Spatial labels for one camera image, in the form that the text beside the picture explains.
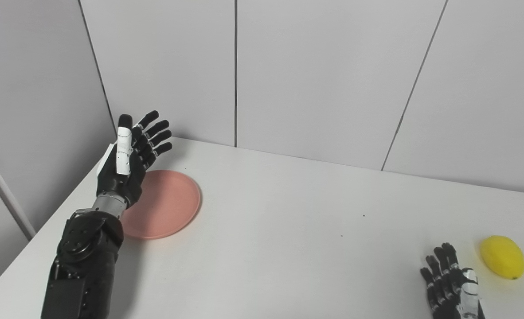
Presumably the white post with red mark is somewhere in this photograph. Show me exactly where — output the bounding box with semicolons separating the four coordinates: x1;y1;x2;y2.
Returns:
0;138;36;241

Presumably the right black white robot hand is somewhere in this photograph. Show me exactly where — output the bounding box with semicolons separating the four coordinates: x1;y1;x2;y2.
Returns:
419;242;486;319

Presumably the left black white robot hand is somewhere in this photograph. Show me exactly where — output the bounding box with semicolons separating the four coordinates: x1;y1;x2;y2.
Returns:
96;110;173;209

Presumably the pink round plate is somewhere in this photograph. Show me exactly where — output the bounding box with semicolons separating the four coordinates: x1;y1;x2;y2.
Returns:
120;170;202;240

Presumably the yellow lemon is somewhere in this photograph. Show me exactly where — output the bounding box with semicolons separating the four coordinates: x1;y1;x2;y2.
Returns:
480;235;524;280

